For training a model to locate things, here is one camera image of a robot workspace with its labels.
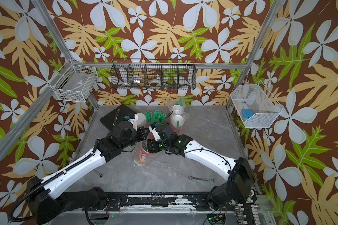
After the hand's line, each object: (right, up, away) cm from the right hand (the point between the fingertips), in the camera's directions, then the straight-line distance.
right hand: (147, 144), depth 75 cm
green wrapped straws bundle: (+5, +16, +14) cm, 22 cm away
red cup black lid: (-2, -6, +1) cm, 7 cm away
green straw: (+19, +27, +18) cm, 37 cm away
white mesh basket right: (+65, +22, +9) cm, 69 cm away
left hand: (+2, +9, -1) cm, 9 cm away
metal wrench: (+38, -22, +7) cm, 45 cm away
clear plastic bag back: (-4, -1, -1) cm, 5 cm away
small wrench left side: (-30, -20, +8) cm, 37 cm away
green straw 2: (+17, +10, +9) cm, 22 cm away
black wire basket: (+1, +46, +21) cm, 51 cm away
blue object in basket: (+58, +18, +5) cm, 61 cm away
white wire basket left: (-48, +37, +11) cm, 61 cm away
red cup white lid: (+18, +20, +18) cm, 32 cm away
